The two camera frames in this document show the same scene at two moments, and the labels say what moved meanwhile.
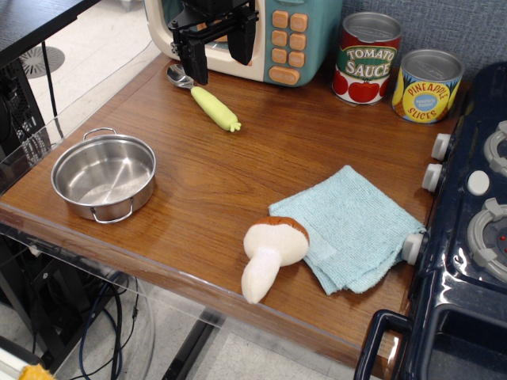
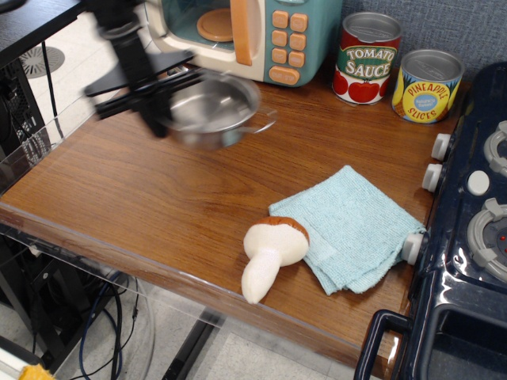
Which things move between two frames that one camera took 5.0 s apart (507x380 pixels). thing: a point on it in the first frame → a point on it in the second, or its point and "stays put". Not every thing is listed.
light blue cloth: x=356 y=231 stays put
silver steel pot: x=105 y=176 → x=214 y=112
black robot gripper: x=201 y=18 → x=146 y=79
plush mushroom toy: x=271 y=243 stays put
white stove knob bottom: x=412 y=247 stays put
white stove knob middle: x=432 y=176 stays put
